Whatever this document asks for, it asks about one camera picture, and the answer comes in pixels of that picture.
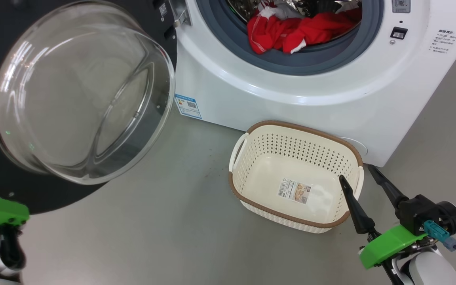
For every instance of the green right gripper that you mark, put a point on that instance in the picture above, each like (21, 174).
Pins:
(390, 243)

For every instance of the round glass washer door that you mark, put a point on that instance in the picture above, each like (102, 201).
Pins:
(81, 91)

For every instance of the red and white garment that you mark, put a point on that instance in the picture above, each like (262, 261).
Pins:
(275, 33)

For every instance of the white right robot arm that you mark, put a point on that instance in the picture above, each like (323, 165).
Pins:
(434, 269)

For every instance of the cream perforated laundry basket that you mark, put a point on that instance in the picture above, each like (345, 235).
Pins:
(267, 178)

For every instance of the white front-load washing machine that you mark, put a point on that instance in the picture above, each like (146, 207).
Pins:
(291, 103)

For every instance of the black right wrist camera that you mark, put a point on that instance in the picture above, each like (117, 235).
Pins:
(426, 211)

